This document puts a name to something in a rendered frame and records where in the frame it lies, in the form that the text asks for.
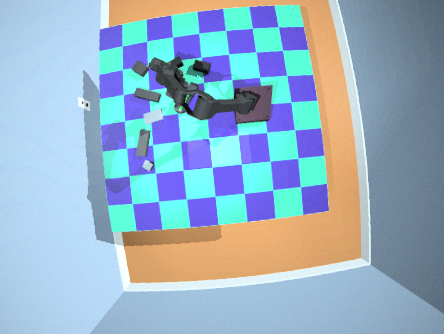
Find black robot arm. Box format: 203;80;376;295
148;57;257;121

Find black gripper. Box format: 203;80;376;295
178;74;199;97

